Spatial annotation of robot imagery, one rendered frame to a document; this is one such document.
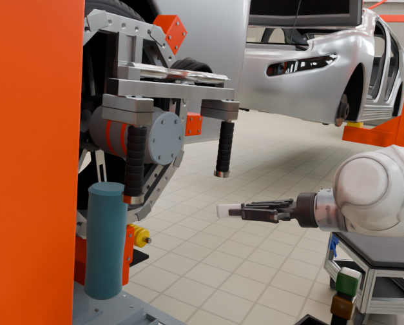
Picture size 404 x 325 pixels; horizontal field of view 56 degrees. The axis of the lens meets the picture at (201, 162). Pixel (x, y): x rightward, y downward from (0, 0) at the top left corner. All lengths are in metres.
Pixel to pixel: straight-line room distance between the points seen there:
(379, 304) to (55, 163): 1.66
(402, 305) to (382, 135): 2.65
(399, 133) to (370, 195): 3.77
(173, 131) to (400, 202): 0.53
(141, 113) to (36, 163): 0.34
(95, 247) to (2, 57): 0.59
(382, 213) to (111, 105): 0.50
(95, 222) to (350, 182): 0.54
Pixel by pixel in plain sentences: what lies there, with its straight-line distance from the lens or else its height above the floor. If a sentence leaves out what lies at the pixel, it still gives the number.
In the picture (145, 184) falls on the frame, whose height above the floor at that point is 0.67.
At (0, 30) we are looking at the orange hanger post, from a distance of 0.38.
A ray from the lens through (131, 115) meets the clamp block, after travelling 0.71.
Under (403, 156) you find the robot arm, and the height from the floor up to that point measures 0.92.
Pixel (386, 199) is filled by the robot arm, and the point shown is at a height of 0.86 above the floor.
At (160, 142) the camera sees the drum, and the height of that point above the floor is 0.84.
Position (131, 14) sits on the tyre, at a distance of 1.12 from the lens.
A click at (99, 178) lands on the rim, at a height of 0.69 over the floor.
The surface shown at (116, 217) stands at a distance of 0.87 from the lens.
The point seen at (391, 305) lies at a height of 0.14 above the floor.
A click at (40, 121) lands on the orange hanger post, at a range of 0.41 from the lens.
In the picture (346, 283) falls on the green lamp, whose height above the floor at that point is 0.64.
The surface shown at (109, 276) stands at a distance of 0.93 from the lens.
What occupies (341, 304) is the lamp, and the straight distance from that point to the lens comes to 0.84.
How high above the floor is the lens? 0.99
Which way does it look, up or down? 12 degrees down
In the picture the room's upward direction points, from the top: 6 degrees clockwise
